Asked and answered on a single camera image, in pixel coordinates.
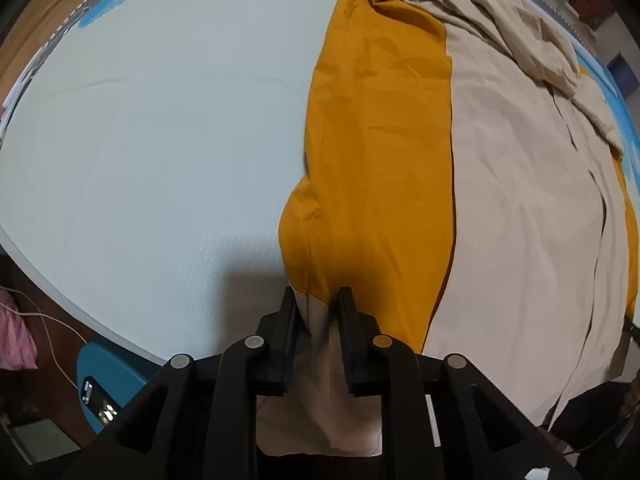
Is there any grey storage box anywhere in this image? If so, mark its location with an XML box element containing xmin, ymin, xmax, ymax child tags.
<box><xmin>0</xmin><ymin>417</ymin><xmax>82</xmax><ymax>467</ymax></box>

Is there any pink cloth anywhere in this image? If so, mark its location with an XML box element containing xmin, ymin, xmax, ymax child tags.
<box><xmin>0</xmin><ymin>287</ymin><xmax>39</xmax><ymax>372</ymax></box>

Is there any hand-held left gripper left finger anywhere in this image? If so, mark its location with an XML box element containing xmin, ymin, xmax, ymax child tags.
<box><xmin>65</xmin><ymin>287</ymin><xmax>300</xmax><ymax>480</ymax></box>

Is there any beige and mustard jacket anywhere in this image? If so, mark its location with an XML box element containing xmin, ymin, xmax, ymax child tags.
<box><xmin>255</xmin><ymin>0</ymin><xmax>640</xmax><ymax>459</ymax></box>

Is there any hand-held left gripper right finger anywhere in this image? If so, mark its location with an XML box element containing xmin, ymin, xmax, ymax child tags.
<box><xmin>337</xmin><ymin>287</ymin><xmax>582</xmax><ymax>480</ymax></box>

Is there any white charging cable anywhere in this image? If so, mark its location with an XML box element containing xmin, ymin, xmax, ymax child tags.
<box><xmin>0</xmin><ymin>285</ymin><xmax>85</xmax><ymax>392</ymax></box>

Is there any bed with light blue sheet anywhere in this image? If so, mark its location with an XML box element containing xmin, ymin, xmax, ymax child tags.
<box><xmin>0</xmin><ymin>0</ymin><xmax>640</xmax><ymax>367</ymax></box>

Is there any dark red cushion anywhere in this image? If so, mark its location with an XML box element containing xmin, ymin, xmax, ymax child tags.
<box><xmin>570</xmin><ymin>0</ymin><xmax>617</xmax><ymax>37</ymax></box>

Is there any black device with display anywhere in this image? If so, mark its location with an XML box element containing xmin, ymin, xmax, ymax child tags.
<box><xmin>80</xmin><ymin>376</ymin><xmax>122</xmax><ymax>424</ymax></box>

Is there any blue round device with display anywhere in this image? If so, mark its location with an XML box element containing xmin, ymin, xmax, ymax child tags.
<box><xmin>76</xmin><ymin>341</ymin><xmax>162</xmax><ymax>437</ymax></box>

